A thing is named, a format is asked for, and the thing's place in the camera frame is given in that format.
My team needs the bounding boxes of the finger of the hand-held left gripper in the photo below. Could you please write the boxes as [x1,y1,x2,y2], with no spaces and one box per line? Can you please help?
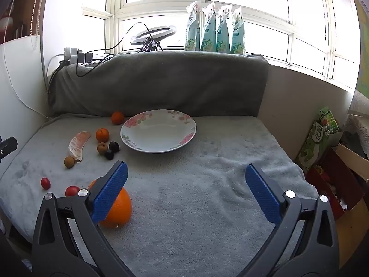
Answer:
[0,136,18,162]

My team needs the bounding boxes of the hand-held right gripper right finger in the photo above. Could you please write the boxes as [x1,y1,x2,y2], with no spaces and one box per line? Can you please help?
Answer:
[239,163,339,277]

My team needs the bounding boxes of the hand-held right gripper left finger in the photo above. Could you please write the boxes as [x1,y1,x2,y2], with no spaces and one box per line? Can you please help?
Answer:
[32,162,136,277]

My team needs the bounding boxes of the large orange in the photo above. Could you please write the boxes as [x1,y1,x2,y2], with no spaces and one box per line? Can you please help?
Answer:
[88,180,133,229]

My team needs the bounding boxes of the peeled pomelo segment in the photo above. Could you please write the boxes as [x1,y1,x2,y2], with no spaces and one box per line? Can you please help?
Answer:
[68,131,92,163]

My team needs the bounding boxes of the white floral plate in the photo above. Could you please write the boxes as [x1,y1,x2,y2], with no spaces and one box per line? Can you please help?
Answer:
[120,109,197,153]

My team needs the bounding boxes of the cardboard box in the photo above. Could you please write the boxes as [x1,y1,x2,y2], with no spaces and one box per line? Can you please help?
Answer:
[306,143,369,272]

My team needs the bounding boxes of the white power strip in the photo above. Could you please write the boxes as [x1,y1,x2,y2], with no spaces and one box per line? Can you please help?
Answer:
[63,47,80,64]

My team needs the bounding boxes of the dark grey fleece blanket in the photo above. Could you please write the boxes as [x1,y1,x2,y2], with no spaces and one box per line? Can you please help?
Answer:
[48,50,270,119]

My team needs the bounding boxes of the white patterned paper pack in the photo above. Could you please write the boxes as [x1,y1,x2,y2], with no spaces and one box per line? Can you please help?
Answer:
[343,89,369,162]

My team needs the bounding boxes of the thin white cable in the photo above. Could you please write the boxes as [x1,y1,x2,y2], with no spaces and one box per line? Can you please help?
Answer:
[3,0,48,119]

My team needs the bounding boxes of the white beaded blind cord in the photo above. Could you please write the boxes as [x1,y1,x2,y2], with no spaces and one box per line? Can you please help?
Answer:
[30,0,48,49]

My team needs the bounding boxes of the black ring light stand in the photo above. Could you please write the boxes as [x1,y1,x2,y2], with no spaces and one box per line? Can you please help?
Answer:
[140,38,163,53]

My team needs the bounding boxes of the black cable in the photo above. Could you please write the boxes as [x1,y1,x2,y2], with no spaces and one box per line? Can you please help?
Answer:
[75,22,150,77]

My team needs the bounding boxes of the white ring light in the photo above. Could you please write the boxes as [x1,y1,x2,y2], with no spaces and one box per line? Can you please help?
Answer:
[130,25,177,47]

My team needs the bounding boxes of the wall map poster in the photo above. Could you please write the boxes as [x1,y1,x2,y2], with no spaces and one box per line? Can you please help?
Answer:
[353,0,369,93]

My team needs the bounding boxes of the white window frame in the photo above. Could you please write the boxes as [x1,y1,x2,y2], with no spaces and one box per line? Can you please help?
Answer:
[82,0,361,90]

